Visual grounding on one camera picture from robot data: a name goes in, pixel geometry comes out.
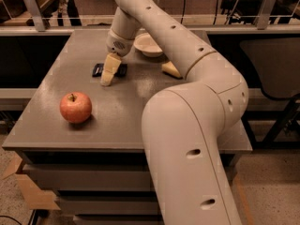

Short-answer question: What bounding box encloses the yellow sponge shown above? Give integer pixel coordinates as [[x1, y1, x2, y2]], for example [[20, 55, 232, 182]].
[[161, 61, 182, 79]]

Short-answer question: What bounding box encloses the black cable on floor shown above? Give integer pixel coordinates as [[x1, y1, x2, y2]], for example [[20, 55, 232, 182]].
[[0, 215, 23, 225]]

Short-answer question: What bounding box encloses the white paper bowl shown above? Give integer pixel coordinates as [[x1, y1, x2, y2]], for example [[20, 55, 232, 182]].
[[134, 33, 163, 57]]

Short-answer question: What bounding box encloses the grey drawer cabinet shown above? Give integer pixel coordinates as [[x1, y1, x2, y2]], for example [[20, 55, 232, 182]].
[[1, 28, 253, 225]]

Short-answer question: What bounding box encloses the dark blue rxbar wrapper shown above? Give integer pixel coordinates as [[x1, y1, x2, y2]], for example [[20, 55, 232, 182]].
[[92, 63, 128, 77]]

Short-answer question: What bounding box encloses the cardboard box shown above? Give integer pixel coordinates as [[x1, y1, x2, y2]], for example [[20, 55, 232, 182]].
[[2, 153, 59, 210]]

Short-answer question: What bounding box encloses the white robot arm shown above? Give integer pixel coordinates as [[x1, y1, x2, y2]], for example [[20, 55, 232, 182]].
[[101, 0, 248, 225]]

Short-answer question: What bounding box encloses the red apple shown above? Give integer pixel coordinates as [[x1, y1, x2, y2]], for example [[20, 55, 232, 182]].
[[59, 92, 92, 124]]

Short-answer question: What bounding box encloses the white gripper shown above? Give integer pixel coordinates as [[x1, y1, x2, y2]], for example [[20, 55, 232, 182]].
[[100, 29, 135, 86]]

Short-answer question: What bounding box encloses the metal railing frame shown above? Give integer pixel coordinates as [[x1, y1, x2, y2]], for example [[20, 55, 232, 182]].
[[1, 0, 300, 35]]

